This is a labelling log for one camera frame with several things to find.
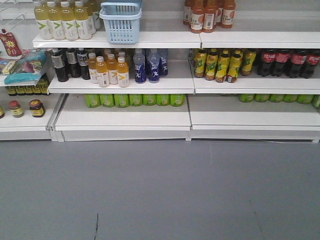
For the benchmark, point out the white shelf unit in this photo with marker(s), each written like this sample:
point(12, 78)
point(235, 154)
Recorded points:
point(211, 110)

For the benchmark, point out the red hanging snack bag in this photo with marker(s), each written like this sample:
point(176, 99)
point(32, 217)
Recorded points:
point(10, 43)

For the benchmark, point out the plastic cola bottle red label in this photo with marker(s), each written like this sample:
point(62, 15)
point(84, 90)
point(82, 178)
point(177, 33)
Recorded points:
point(296, 62)
point(312, 59)
point(281, 58)
point(267, 58)

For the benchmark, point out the blue sports drink bottle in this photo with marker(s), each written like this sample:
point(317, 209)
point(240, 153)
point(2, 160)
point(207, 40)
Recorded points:
point(154, 65)
point(163, 67)
point(139, 65)

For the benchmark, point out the orange juice bottle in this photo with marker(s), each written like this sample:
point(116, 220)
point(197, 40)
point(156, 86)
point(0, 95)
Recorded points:
point(112, 69)
point(102, 72)
point(122, 73)

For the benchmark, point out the yellow iced tea bottle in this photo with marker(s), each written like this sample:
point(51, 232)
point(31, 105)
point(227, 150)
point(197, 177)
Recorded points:
point(222, 66)
point(211, 64)
point(234, 66)
point(247, 62)
point(200, 63)

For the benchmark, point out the orange C100 drink bottle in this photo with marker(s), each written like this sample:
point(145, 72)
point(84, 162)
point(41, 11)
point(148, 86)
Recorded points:
point(197, 16)
point(209, 16)
point(229, 7)

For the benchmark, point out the brown sauce jar red lid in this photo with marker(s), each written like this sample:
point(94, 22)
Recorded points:
point(16, 109)
point(36, 108)

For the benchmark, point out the light blue plastic basket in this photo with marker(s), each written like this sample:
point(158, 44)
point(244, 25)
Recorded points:
point(121, 20)

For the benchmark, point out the pale green juice bottle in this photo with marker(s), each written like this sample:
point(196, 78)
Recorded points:
point(55, 21)
point(42, 20)
point(68, 21)
point(82, 20)

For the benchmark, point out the teal snack bag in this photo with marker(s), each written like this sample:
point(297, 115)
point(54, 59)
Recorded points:
point(29, 70)

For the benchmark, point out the dark tea bottle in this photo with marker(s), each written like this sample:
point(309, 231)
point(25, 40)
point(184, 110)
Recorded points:
point(82, 57)
point(72, 60)
point(59, 64)

